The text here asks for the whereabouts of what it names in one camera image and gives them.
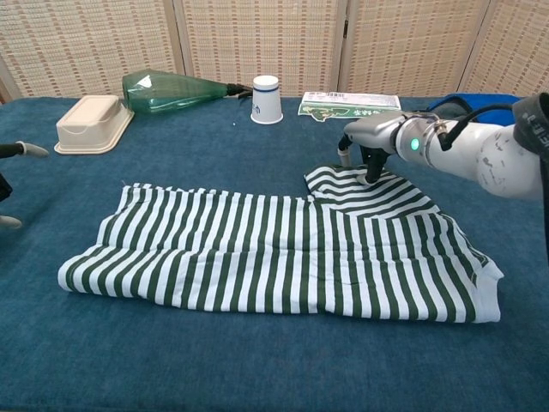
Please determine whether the green white striped t-shirt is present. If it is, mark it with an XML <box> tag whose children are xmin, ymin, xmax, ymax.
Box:
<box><xmin>57</xmin><ymin>165</ymin><xmax>505</xmax><ymax>324</ymax></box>

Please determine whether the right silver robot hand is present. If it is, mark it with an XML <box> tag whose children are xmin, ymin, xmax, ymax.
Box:
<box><xmin>337</xmin><ymin>112</ymin><xmax>407</xmax><ymax>185</ymax></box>

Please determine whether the white paper cup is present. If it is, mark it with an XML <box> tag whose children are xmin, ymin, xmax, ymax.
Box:
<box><xmin>250</xmin><ymin>75</ymin><xmax>284</xmax><ymax>125</ymax></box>

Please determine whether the green white flat carton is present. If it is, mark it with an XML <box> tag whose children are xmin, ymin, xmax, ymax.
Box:
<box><xmin>297</xmin><ymin>90</ymin><xmax>404</xmax><ymax>124</ymax></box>

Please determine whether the green plastic spray bottle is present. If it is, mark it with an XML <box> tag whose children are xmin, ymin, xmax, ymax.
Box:
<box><xmin>121</xmin><ymin>69</ymin><xmax>254</xmax><ymax>115</ymax></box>

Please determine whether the blue grey cloth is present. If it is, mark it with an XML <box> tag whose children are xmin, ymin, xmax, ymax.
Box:
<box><xmin>424</xmin><ymin>93</ymin><xmax>528</xmax><ymax>119</ymax></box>

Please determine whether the woven folding screen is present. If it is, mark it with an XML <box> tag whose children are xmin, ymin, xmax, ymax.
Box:
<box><xmin>0</xmin><ymin>0</ymin><xmax>549</xmax><ymax>106</ymax></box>

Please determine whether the blue table mat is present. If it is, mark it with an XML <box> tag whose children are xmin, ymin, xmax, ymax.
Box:
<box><xmin>0</xmin><ymin>94</ymin><xmax>549</xmax><ymax>412</ymax></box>

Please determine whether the beige plastic lidded container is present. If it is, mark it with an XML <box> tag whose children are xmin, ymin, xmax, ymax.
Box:
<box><xmin>53</xmin><ymin>94</ymin><xmax>136</xmax><ymax>155</ymax></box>

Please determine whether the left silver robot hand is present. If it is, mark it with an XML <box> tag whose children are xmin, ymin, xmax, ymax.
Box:
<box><xmin>0</xmin><ymin>140</ymin><xmax>51</xmax><ymax>231</ymax></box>

